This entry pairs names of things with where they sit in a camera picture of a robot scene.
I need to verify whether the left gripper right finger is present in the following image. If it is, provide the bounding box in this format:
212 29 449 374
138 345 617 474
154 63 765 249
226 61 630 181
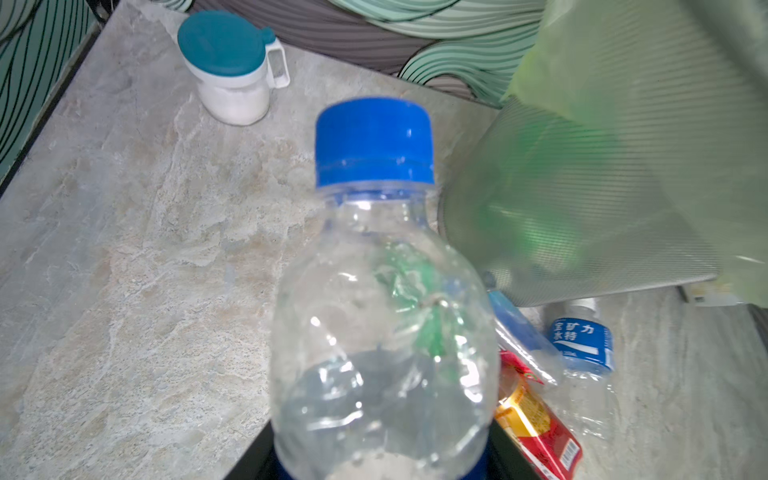
487 422 528 480

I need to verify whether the red yellow label bottle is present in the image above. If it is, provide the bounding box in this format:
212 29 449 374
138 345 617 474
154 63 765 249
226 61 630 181
495 351 583 480

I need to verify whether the white yogurt cup blue lid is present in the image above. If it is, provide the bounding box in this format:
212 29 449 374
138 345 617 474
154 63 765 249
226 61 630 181
678 280 745 307

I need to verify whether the mesh bin with green liner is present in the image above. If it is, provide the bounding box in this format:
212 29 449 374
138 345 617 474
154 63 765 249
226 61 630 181
438 1 767 307

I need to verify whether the clear bottle white cap blue label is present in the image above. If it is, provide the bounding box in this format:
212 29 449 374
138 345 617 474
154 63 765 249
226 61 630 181
547 298 618 443

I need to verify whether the white jar with teal lid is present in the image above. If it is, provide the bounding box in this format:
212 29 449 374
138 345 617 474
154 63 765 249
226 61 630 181
177 11 291 126

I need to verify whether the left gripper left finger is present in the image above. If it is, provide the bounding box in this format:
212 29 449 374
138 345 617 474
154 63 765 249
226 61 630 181
224 422 278 480

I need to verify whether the clear bottle blue cap slanted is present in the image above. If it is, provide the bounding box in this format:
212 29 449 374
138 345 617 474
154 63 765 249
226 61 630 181
481 272 564 389

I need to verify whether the pepsi label clear bottle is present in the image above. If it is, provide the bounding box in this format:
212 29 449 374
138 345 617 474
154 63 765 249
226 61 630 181
270 97 500 479

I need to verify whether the green sprite bottle near bin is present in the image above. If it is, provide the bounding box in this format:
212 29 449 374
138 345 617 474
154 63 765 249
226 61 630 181
374 241 463 358

